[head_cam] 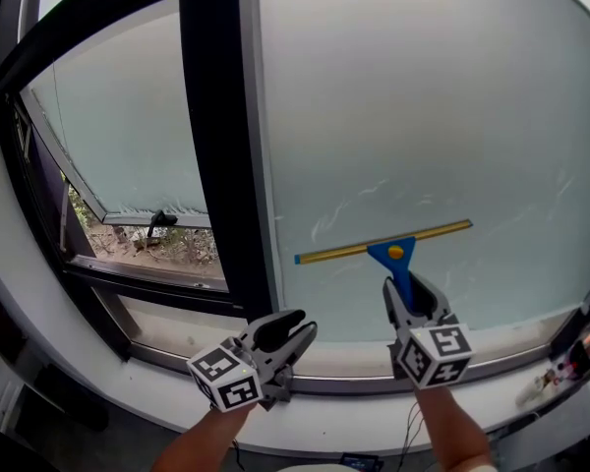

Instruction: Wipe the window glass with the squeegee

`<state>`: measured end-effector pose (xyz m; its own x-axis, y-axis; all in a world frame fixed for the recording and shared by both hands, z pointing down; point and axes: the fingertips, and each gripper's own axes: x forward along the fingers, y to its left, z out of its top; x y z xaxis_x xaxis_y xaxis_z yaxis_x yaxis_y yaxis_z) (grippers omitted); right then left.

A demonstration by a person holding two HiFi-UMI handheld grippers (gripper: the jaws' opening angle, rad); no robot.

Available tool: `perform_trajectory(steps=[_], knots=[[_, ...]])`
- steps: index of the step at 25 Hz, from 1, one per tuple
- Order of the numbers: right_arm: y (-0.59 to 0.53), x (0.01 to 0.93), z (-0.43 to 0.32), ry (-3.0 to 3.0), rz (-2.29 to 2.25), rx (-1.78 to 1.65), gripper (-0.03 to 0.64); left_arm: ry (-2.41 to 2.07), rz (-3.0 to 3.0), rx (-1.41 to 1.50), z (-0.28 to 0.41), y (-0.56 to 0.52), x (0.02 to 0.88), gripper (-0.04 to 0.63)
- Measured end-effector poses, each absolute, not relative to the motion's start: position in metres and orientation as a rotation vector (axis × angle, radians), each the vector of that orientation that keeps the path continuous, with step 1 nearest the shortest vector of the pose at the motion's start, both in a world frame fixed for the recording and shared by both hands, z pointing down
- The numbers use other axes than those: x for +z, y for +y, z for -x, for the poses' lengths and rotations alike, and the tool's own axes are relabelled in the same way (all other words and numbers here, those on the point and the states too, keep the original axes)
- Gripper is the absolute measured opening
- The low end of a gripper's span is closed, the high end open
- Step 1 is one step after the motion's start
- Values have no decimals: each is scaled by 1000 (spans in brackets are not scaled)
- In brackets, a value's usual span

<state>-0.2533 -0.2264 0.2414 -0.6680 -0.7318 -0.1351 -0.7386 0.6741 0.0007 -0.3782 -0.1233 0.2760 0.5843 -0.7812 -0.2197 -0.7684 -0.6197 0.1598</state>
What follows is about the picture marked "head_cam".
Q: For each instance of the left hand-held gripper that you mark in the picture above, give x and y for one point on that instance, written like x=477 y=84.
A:
x=236 y=371

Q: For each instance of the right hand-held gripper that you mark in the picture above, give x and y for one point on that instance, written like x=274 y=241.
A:
x=435 y=354

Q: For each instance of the blue and brass squeegee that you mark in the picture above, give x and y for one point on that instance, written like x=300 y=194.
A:
x=402 y=274

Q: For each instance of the frosted window glass pane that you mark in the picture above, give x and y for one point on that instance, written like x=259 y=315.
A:
x=423 y=91

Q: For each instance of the person's left forearm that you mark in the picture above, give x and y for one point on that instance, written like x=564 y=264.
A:
x=206 y=440

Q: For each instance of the person's right forearm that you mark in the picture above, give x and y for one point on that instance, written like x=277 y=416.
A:
x=452 y=430

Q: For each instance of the open frosted window sash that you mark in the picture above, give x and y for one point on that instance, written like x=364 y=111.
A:
x=128 y=116

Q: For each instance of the small dark screen device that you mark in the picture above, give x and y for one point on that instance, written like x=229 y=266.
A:
x=359 y=461

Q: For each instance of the green shrubs outside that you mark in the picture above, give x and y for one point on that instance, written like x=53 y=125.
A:
x=167 y=244

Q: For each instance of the colourful clutter of small items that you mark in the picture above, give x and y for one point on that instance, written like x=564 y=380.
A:
x=582 y=349

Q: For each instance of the silver window sill rail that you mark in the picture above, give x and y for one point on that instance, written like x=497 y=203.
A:
x=344 y=384

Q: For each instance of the black window frame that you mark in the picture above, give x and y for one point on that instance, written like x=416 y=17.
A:
x=211 y=140

